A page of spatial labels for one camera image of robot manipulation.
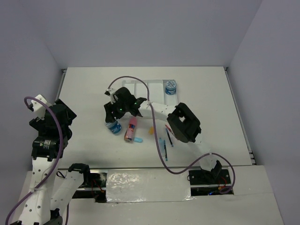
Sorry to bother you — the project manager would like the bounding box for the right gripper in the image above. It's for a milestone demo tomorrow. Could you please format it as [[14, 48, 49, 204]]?
[[104, 97, 129, 123]]

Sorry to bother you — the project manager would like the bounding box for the blue jar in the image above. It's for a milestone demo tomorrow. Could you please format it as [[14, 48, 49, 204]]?
[[165, 80, 177, 95], [105, 120, 122, 135]]

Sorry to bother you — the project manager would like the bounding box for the pink tube of markers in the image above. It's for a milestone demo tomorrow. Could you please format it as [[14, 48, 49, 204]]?
[[124, 117, 137, 143]]

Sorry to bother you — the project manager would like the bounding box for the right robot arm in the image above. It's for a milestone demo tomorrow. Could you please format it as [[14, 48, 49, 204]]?
[[104, 87, 202, 143]]

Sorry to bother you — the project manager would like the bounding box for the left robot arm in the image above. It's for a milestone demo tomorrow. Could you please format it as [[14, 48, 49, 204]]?
[[5, 95, 92, 225]]

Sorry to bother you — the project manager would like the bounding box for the white divided organizer tray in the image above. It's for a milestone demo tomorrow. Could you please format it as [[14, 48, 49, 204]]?
[[122, 79, 179, 121]]

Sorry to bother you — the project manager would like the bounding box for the orange highlighter cap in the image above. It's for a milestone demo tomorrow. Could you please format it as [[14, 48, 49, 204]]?
[[148, 127, 154, 135]]

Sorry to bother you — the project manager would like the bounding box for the blue highlighter cap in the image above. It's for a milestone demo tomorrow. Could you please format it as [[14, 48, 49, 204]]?
[[134, 137, 143, 143]]

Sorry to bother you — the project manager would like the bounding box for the blue highlighter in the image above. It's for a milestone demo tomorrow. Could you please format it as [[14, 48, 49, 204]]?
[[158, 138, 165, 157]]

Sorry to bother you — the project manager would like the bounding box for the dark blue pen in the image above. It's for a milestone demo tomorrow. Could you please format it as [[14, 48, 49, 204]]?
[[165, 128, 174, 147]]

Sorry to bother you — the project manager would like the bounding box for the teal pen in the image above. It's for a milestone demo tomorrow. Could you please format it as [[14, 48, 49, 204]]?
[[163, 140, 168, 161]]

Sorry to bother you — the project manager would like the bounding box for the silver foil tape patch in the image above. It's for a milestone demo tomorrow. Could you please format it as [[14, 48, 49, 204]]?
[[106, 169, 193, 203]]

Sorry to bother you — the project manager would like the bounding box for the right camera mount white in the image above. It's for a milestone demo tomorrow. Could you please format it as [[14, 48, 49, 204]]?
[[105, 88, 118, 104]]

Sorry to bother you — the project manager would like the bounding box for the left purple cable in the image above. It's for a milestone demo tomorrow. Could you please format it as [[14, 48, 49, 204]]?
[[6, 96, 71, 225]]

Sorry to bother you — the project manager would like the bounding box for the purple cable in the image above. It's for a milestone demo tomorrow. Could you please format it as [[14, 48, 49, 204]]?
[[108, 75, 236, 194], [6, 96, 71, 225]]

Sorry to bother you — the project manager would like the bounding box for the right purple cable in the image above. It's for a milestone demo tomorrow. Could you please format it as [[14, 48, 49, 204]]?
[[108, 75, 236, 194]]

